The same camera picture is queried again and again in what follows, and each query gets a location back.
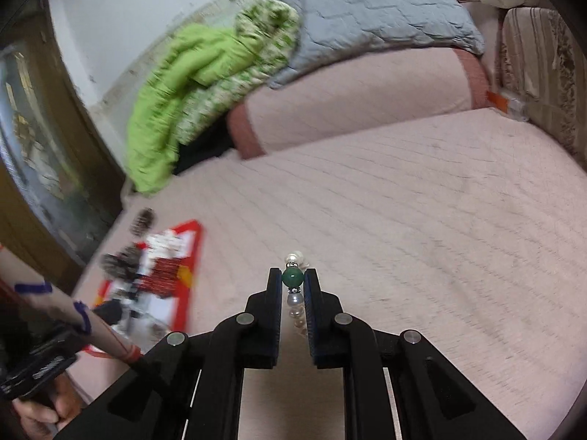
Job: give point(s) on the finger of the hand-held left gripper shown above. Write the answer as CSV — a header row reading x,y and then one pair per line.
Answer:
x,y
110,312

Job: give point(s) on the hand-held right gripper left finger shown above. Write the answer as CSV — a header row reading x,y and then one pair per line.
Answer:
x,y
274,316

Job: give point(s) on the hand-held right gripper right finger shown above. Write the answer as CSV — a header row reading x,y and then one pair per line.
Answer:
x,y
312,316

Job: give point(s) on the red polka dot scrunchie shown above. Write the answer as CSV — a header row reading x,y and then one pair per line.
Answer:
x,y
160,279

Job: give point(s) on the red and white box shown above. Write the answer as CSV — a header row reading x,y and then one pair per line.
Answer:
x,y
183,238

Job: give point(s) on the person's left hand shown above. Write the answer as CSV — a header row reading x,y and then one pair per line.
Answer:
x,y
36,417

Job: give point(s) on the dark patterned scrunchie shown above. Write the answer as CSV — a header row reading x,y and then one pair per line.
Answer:
x,y
144,220
117,263

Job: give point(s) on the white dotted scrunchie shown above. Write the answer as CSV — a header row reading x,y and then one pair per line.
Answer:
x,y
160,243

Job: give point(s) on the pink quilted bed cover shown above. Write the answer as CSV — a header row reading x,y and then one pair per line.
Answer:
x,y
412,238

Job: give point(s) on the wooden door with glass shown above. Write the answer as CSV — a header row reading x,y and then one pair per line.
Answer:
x,y
46,169

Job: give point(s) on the folded pink quilt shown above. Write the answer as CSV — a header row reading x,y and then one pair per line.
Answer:
x,y
357,101

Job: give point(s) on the green quilt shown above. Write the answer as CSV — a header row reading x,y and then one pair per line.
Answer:
x,y
183,78

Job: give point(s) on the clear plastic bottle orange label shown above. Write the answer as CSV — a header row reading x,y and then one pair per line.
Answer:
x,y
500,101

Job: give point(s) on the grey quilted pillow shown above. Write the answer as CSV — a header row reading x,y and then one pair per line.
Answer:
x,y
376,4

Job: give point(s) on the striped patterned cushion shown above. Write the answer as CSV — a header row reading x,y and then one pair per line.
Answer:
x,y
541,68

